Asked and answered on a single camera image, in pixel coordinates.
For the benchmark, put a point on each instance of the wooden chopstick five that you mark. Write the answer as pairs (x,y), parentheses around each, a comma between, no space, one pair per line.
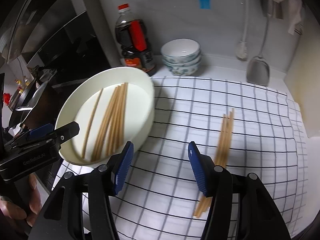
(112,136)

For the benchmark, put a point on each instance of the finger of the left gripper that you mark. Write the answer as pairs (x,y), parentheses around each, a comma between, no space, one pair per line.
(67,132)
(41,131)

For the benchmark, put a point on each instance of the person's left hand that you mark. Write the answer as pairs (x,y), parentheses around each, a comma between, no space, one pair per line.
(13,212)

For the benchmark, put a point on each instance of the black range hood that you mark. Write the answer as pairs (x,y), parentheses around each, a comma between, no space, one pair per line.
(31,23)

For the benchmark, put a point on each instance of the wooden chopstick nine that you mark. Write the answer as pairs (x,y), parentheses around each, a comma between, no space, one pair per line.
(224,144)

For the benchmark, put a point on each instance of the white cutting board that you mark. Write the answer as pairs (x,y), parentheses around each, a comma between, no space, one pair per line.
(302,78)

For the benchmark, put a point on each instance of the floral ceramic bowl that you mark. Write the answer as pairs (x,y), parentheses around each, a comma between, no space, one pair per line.
(182,61)
(184,70)
(180,48)

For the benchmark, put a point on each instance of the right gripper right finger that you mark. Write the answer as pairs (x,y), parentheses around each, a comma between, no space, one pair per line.
(258,216)

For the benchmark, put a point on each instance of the wooden chopstick eleven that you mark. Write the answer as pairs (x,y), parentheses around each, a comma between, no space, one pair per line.
(229,139)

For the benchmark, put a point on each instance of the bottom floral ceramic bowl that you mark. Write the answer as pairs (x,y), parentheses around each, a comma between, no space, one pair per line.
(184,70)

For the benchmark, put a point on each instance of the hanging white rag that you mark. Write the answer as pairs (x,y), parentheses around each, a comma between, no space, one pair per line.
(294,14)

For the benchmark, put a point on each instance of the steel spatula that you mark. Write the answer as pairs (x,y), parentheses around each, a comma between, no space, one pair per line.
(258,70)

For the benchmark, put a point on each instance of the wooden chopstick seven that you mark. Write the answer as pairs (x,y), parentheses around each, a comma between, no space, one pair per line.
(121,117)

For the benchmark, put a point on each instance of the wooden chopstick one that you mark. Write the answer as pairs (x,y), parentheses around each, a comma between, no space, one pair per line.
(83,152)

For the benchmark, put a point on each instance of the cream oval plastic basin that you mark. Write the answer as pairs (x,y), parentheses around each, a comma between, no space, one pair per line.
(107,114)

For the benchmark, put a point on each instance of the wooden chopstick three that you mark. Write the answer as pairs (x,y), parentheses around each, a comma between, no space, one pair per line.
(106,127)

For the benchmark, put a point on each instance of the wooden chopstick eight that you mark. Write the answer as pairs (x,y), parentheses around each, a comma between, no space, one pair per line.
(221,144)

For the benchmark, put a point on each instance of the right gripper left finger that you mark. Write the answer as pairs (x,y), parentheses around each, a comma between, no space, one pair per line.
(79,206)

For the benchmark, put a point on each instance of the wooden chopstick six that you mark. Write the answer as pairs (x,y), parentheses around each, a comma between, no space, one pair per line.
(117,131)

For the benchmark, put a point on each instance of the top floral ceramic bowl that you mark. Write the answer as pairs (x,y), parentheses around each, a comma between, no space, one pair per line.
(180,48)

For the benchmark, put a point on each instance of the wooden chopstick ten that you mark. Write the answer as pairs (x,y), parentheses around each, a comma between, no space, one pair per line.
(227,142)

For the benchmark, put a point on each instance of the dark soy sauce bottle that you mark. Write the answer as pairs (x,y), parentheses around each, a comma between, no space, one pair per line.
(131,34)

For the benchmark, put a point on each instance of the wooden chopstick two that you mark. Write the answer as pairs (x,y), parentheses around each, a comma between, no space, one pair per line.
(102,127)

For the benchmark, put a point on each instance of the middle floral ceramic bowl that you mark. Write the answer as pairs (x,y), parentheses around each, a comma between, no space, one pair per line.
(182,61)

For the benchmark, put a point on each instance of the white dish brush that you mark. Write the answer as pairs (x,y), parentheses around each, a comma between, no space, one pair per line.
(241,47)

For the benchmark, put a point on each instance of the white black checkered cloth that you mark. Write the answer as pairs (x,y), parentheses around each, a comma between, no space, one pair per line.
(164,114)

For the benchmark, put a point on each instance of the blue wall hook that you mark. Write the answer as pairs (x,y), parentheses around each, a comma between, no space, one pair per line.
(204,4)

